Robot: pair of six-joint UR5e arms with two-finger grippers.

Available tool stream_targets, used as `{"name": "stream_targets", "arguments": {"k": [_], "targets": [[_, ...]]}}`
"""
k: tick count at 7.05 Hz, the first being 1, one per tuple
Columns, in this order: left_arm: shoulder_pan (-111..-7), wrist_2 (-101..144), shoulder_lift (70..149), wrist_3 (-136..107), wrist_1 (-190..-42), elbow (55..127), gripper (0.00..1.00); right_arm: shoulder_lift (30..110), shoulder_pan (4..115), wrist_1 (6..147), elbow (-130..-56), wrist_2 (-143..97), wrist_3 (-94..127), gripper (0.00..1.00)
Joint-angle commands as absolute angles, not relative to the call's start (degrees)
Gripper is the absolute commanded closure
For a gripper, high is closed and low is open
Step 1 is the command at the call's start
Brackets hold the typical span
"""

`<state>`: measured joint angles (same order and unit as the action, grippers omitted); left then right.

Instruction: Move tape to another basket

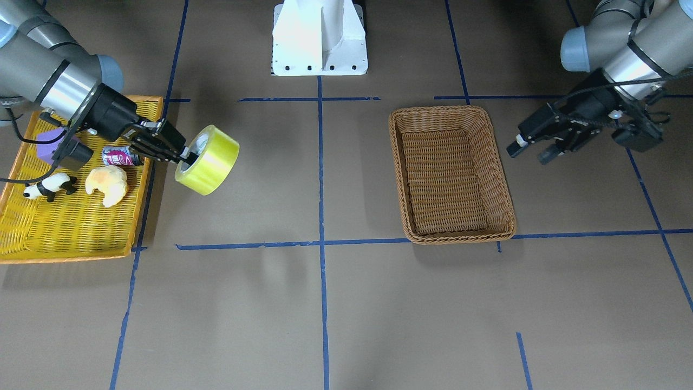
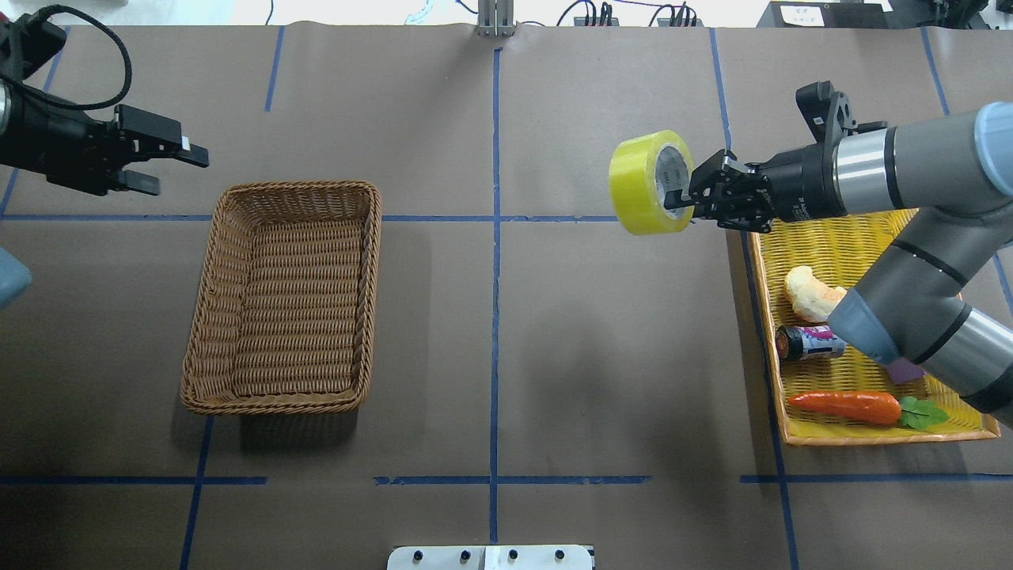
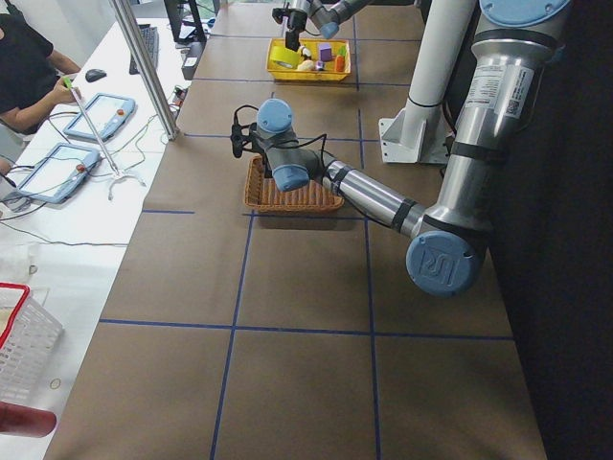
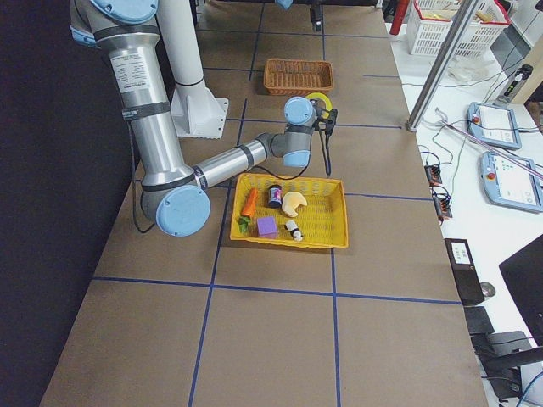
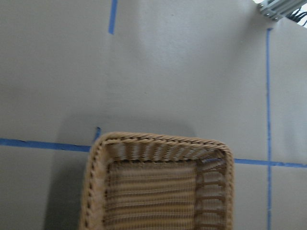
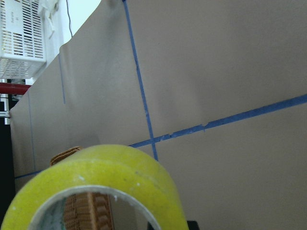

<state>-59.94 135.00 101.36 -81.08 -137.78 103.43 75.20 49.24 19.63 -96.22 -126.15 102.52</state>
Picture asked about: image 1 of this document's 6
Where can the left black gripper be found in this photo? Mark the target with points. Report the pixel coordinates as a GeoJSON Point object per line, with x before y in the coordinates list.
{"type": "Point", "coordinates": [594, 101]}

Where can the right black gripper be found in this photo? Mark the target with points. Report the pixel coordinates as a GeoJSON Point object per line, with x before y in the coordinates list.
{"type": "Point", "coordinates": [112, 115]}

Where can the yellow tape roll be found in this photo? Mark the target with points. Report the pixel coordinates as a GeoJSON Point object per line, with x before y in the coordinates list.
{"type": "Point", "coordinates": [216, 154]}

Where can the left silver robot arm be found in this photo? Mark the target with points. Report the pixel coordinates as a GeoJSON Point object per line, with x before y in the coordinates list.
{"type": "Point", "coordinates": [629, 50]}

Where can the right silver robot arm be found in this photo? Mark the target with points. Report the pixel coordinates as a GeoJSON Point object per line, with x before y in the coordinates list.
{"type": "Point", "coordinates": [43, 64]}

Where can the brown wicker basket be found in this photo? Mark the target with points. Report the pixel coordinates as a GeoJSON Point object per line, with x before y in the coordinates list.
{"type": "Point", "coordinates": [451, 184]}

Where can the yellow woven basket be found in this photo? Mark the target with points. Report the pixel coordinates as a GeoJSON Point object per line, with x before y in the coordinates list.
{"type": "Point", "coordinates": [73, 227]}

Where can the purple drink can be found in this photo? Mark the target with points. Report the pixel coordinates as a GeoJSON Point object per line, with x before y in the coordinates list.
{"type": "Point", "coordinates": [120, 156]}

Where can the toy croissant bread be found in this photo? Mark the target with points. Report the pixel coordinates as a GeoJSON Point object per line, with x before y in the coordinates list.
{"type": "Point", "coordinates": [111, 180]}

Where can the purple foam cube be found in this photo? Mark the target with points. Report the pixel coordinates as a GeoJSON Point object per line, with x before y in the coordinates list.
{"type": "Point", "coordinates": [45, 152]}

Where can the toy panda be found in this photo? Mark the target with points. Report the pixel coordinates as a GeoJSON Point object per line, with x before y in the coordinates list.
{"type": "Point", "coordinates": [49, 187]}

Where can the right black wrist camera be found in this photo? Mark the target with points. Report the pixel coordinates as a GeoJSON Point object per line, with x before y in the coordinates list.
{"type": "Point", "coordinates": [70, 153]}

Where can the white pedestal column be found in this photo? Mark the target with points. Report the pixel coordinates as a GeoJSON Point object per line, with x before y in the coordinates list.
{"type": "Point", "coordinates": [319, 38]}

